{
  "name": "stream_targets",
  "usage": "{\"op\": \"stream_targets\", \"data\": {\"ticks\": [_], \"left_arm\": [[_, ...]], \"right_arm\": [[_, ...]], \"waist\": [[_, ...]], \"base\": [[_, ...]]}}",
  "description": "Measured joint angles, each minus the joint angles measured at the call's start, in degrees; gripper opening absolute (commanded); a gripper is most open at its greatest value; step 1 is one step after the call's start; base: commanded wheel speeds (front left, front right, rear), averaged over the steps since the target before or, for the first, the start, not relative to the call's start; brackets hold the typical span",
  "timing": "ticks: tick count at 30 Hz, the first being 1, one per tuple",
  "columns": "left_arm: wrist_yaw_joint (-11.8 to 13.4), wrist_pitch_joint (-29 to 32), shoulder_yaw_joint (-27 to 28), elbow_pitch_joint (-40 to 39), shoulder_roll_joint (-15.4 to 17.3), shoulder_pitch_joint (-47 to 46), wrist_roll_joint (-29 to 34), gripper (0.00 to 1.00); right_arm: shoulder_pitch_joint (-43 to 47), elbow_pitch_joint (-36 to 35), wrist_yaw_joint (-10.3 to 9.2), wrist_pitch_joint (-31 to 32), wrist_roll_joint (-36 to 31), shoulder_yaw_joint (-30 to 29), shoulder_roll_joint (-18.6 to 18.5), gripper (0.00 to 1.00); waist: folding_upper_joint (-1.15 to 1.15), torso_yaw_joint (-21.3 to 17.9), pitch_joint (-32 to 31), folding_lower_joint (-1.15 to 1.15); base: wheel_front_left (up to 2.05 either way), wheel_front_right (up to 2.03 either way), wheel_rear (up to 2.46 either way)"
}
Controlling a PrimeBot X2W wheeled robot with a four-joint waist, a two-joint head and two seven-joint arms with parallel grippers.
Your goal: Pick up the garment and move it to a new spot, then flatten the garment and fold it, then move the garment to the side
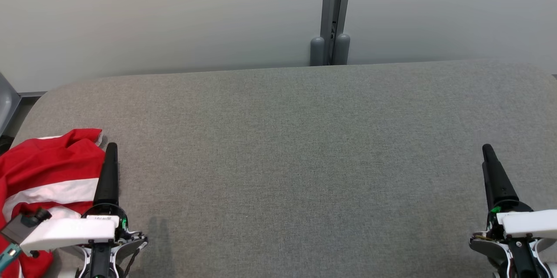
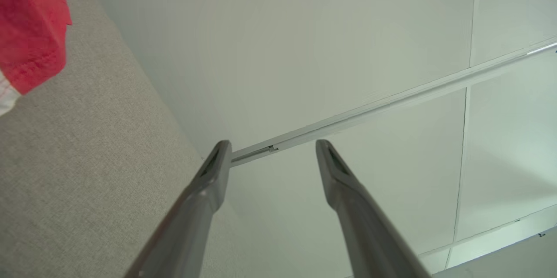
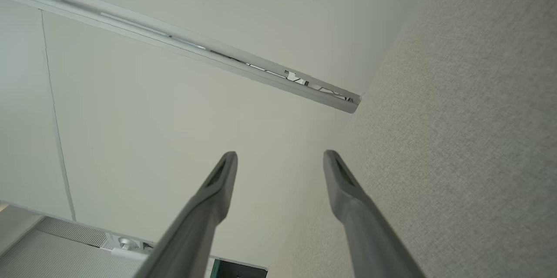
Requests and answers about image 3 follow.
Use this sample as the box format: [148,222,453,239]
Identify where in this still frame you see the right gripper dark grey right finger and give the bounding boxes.
[323,150,427,278]

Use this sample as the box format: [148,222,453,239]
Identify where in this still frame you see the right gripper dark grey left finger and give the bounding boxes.
[135,152,238,278]

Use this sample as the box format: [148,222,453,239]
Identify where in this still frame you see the grey partition edge pole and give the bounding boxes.
[0,200,268,271]

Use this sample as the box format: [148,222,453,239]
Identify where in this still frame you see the grey metal partition post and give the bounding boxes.
[0,0,362,114]

